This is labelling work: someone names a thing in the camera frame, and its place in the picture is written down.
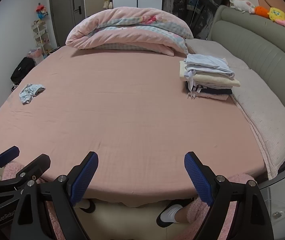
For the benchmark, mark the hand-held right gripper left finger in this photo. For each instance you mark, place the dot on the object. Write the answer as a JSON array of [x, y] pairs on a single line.
[[85, 180]]

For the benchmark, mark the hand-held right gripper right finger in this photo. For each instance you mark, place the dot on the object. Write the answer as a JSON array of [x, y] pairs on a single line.
[[198, 180]]

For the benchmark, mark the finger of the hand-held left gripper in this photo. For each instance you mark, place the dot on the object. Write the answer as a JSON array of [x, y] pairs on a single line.
[[36, 166], [7, 156]]

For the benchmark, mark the light blue printed pants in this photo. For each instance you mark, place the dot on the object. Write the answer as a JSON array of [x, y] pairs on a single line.
[[30, 92]]

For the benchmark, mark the person's right foot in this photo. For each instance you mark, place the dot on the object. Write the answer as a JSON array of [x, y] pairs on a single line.
[[170, 213]]

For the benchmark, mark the white nightstand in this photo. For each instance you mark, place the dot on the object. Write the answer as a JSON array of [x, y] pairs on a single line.
[[280, 195]]

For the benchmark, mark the pink folded garment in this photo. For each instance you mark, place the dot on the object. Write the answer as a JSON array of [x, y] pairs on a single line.
[[212, 97]]

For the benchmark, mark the black backpack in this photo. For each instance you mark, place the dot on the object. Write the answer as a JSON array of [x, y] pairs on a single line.
[[22, 68]]

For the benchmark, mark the dark folded garment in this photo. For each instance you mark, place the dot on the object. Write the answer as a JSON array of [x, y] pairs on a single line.
[[217, 90]]

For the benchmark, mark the white ribbon-trimmed garment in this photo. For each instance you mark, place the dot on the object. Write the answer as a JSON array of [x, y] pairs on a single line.
[[189, 74]]

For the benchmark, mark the pink bag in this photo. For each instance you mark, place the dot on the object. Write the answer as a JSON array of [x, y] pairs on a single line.
[[34, 53]]

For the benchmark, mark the white shelf rack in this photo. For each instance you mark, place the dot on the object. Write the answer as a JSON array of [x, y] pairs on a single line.
[[38, 33]]

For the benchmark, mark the red plush toy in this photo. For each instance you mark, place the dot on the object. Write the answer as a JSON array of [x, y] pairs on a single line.
[[41, 10]]

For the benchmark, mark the grey-green sofa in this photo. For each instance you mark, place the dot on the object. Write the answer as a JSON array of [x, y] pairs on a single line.
[[270, 47]]

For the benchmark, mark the grey door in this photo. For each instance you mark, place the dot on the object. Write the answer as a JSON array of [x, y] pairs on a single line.
[[62, 10]]

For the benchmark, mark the pink folded quilt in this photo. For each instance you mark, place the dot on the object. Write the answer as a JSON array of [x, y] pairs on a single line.
[[122, 20]]

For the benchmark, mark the beige cabinet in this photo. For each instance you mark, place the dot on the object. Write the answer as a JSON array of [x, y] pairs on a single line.
[[93, 5]]

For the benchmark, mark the cream hanging toy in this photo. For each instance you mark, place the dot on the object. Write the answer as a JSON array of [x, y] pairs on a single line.
[[107, 4]]

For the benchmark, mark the dark glass wardrobe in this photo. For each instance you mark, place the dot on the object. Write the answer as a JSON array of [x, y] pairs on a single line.
[[177, 2]]

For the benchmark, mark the orange carrot plush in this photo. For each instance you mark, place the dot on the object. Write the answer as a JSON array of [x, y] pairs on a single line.
[[262, 11]]

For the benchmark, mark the white rabbit plush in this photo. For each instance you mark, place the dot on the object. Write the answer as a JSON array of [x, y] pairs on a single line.
[[240, 3]]

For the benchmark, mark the yellow sponge plush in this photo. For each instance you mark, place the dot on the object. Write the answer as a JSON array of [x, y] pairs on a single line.
[[277, 13]]

